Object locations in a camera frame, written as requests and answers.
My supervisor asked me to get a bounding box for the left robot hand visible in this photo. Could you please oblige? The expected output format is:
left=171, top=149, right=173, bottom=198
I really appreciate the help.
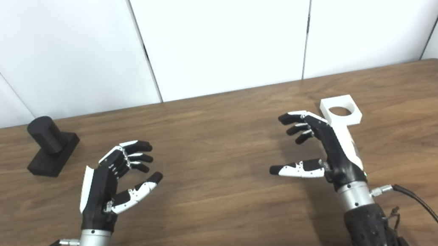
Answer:
left=71, top=137, right=170, bottom=237

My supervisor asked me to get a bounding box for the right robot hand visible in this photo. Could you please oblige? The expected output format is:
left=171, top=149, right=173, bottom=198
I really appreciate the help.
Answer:
left=262, top=102, right=369, bottom=200

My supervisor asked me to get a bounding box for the white square piece with hole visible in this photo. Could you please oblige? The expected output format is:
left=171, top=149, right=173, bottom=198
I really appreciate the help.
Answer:
left=319, top=93, right=363, bottom=128

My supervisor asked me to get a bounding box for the black cylindrical peg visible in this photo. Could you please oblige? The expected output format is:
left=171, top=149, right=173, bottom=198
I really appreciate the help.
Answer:
left=21, top=112, right=84, bottom=181

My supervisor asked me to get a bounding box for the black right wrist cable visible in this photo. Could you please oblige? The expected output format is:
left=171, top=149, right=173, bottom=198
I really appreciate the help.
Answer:
left=369, top=178, right=438, bottom=246

